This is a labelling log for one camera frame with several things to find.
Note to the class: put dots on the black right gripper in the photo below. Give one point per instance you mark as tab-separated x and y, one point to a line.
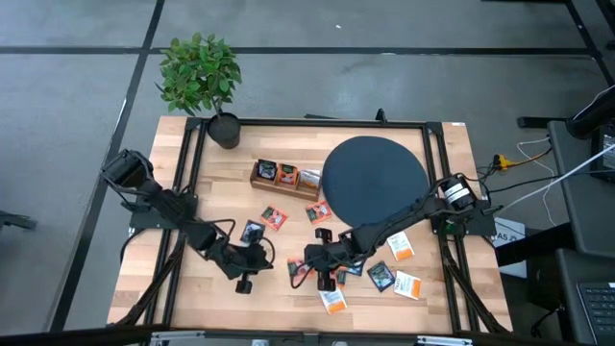
338	254

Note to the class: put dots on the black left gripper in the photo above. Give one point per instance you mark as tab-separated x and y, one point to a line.
235	259

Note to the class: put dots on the white orange Tazo tea bag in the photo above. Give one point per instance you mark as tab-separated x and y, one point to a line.
310	178
407	284
332	302
400	245

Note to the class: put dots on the dark blue tea bag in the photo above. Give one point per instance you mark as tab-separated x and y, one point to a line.
381	276
356	270
252	230
267	169

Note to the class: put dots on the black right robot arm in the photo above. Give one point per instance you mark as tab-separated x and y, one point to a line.
408	217

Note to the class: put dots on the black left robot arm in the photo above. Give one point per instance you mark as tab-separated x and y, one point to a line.
168	204

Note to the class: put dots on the wooden tea organiser box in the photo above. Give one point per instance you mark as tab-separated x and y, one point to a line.
283	191

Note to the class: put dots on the dark round mat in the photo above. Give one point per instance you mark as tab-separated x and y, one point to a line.
375	178

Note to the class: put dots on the white paper sign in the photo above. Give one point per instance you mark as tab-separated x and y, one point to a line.
509	235

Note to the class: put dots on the green plant in black pot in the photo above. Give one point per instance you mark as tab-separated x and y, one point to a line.
199	72

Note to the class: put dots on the black gantry beam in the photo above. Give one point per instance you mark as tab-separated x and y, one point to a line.
57	336

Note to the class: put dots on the black chair base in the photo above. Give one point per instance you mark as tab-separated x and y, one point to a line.
14	221

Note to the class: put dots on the black side desk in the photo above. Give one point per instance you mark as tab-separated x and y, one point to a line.
581	216

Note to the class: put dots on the black keyboard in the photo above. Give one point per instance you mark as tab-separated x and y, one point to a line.
598	312

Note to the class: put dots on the black desk device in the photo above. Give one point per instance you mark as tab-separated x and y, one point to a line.
606	154

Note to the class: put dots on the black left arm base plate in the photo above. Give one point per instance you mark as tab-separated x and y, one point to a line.
144	222

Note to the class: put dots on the black aluminium table frame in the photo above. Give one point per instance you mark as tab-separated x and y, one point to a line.
336	123

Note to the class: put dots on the small black bracket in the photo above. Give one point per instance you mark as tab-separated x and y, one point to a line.
380	115

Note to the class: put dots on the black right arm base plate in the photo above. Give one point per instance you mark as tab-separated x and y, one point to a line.
485	229

